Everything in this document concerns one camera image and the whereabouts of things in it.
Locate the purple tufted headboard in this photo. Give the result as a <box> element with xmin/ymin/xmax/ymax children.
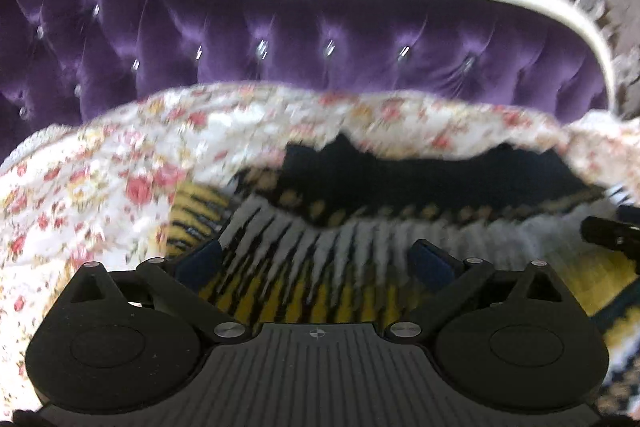
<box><xmin>0</xmin><ymin>0</ymin><xmax>621</xmax><ymax>150</ymax></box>

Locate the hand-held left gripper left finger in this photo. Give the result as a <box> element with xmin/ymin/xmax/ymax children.
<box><xmin>64</xmin><ymin>239</ymin><xmax>251</xmax><ymax>339</ymax></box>

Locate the floral printed blanket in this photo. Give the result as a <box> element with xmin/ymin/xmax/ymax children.
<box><xmin>0</xmin><ymin>82</ymin><xmax>640</xmax><ymax>414</ymax></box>

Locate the yellow navy patterned knit sweater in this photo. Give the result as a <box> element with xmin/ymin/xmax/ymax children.
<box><xmin>165</xmin><ymin>132</ymin><xmax>640</xmax><ymax>419</ymax></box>

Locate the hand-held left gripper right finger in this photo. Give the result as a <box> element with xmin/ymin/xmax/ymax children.
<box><xmin>389</xmin><ymin>238</ymin><xmax>576</xmax><ymax>339</ymax></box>

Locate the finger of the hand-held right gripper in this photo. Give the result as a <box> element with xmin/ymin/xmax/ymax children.
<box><xmin>580</xmin><ymin>204</ymin><xmax>640</xmax><ymax>259</ymax></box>

